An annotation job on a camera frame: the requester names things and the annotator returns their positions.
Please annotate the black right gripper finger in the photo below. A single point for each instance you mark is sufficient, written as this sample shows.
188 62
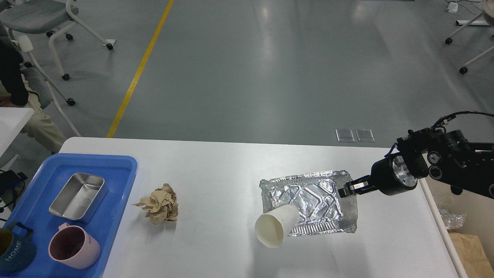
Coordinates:
348 190
360 180

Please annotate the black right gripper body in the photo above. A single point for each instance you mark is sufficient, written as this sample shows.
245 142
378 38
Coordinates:
391 176

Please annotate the aluminium foil tray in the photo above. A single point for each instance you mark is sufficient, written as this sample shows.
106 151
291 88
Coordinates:
321 209

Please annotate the cream paper cup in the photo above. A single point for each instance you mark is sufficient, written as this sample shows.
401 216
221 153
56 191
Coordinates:
272 227

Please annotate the rectangular metal tin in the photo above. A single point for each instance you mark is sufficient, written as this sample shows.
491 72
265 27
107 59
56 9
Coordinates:
79 198

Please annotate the pink ribbed mug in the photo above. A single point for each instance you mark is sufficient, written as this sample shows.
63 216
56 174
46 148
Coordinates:
74 247

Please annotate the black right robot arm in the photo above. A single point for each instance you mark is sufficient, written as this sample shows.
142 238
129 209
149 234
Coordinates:
447 157

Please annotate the right metal floor plate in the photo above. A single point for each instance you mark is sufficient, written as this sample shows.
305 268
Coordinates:
365 135

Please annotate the metal floor plate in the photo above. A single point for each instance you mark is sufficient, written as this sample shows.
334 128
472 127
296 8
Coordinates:
345 135
365 135

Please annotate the left metal floor plate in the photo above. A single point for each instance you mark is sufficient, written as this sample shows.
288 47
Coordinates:
345 135

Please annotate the crumpled clear plastic wrap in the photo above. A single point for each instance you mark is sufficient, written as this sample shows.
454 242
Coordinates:
452 220

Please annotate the beige plastic bin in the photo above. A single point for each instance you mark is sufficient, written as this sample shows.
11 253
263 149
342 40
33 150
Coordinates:
468 219

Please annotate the white floor power adapter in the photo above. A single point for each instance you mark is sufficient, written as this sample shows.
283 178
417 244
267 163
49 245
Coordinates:
452 7

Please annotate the crumpled brown paper ball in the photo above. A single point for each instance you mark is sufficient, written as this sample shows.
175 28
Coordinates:
161 206

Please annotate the blue plastic tray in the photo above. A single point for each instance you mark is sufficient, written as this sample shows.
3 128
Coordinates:
118 173

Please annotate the dark blue home mug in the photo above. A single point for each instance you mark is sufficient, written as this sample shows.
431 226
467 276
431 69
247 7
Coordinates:
16 252

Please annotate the white side table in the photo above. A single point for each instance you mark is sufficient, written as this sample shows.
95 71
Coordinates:
12 120

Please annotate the seated person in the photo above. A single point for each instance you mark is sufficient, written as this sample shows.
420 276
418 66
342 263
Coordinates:
16 93

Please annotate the grey office chair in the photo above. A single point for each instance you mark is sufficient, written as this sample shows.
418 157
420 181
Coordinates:
23 17

